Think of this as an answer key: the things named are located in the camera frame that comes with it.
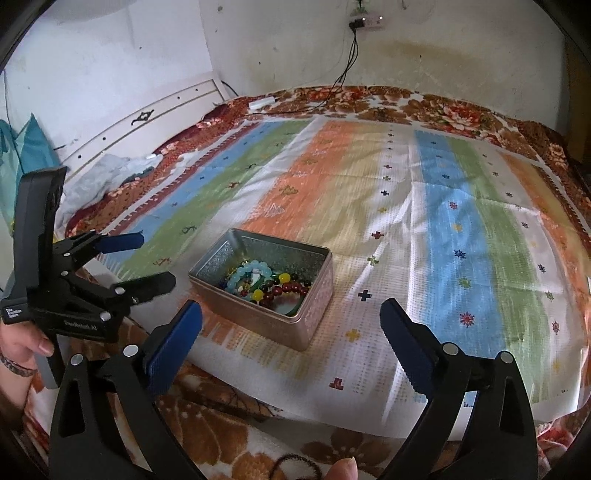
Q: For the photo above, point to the white power strip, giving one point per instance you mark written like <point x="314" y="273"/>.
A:
<point x="367" y="21"/>

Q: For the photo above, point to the grey crumpled cloth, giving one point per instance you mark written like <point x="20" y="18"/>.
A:
<point x="106" y="171"/>

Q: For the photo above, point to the person's right hand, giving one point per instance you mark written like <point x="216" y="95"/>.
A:
<point x="341" y="470"/>

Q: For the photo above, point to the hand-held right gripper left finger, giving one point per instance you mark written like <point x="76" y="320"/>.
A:
<point x="175" y="341"/>

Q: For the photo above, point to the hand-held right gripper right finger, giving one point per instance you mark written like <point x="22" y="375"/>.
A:
<point x="406" y="346"/>

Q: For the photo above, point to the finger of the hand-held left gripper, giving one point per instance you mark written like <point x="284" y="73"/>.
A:
<point x="122" y="240"/>
<point x="152" y="282"/>

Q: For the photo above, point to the dark furniture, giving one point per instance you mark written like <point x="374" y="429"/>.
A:
<point x="579" y="101"/>

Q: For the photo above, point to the white headboard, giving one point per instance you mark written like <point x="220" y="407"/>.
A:
<point x="138" y="124"/>

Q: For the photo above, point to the metal tin box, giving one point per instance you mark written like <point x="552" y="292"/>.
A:
<point x="249" y="314"/>

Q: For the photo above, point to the green jade bangle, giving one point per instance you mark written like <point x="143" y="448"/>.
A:
<point x="291" y="310"/>

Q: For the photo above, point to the person's left forearm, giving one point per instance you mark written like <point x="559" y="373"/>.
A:
<point x="11" y="392"/>

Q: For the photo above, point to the striped printed cloth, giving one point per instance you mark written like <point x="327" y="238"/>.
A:
<point x="461" y="230"/>

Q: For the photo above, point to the person's left hand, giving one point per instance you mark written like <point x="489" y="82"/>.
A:
<point x="23" y="339"/>

